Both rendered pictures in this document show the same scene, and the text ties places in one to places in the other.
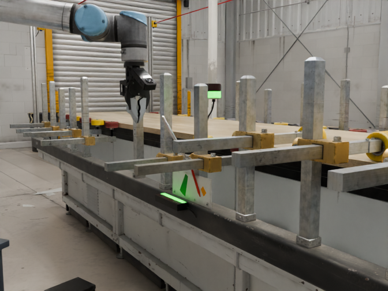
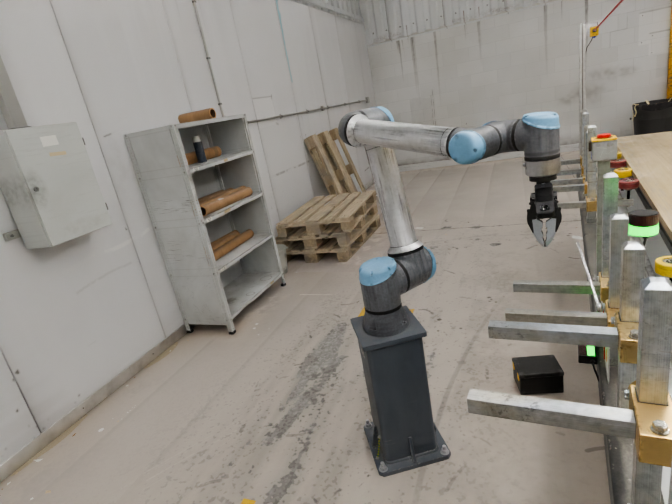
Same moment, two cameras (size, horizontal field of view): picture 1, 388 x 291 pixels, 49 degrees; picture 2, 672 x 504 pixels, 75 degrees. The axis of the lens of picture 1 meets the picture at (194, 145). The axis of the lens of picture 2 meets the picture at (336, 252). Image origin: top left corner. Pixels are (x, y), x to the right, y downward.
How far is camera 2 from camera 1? 0.79 m
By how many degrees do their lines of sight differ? 61
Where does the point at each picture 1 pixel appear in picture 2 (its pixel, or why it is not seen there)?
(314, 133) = (644, 394)
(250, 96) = (630, 274)
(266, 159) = (510, 414)
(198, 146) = (517, 335)
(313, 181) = not seen: hidden behind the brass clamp
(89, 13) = (460, 143)
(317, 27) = not seen: outside the picture
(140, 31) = (541, 141)
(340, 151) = (655, 449)
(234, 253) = not seen: hidden behind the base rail
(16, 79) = (624, 60)
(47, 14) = (428, 145)
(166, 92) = (608, 200)
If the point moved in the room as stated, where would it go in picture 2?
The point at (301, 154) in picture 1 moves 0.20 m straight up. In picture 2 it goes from (582, 423) to (582, 308)
